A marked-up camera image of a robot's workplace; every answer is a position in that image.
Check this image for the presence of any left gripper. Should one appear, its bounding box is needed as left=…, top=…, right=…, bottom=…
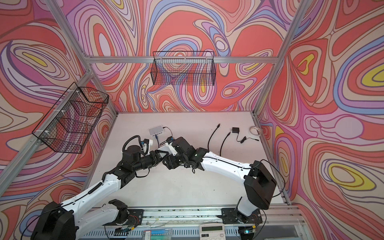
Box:
left=131, top=150, right=169, bottom=174

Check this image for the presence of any white network switch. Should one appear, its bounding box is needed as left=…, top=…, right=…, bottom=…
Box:
left=148, top=125, right=164, bottom=136

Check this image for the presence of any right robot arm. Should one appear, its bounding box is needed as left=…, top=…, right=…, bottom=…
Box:
left=159, top=137, right=277, bottom=217

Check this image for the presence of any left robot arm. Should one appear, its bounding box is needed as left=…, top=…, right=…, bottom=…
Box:
left=31, top=135, right=169, bottom=240

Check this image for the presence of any clear plastic box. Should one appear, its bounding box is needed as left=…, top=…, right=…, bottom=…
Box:
left=142, top=228, right=173, bottom=240

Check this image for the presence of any white calculator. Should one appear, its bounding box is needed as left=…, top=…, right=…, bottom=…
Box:
left=199, top=223, right=226, bottom=240

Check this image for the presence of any long black cable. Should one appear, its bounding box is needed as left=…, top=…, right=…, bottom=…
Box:
left=207, top=123, right=221, bottom=152

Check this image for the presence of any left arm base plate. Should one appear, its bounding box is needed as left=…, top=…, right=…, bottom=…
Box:
left=105, top=209, right=144, bottom=227

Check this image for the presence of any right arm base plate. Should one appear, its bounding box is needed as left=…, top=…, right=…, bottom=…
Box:
left=217, top=208, right=263, bottom=226

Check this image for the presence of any black wire basket back wall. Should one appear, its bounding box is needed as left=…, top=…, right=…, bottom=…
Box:
left=151, top=51, right=217, bottom=86

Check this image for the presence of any black wire basket wall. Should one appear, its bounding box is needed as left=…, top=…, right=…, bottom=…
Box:
left=32, top=82, right=109, bottom=154
left=151, top=51, right=217, bottom=86

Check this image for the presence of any black wire basket left wall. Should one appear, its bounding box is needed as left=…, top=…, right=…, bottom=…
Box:
left=32, top=82, right=109, bottom=154

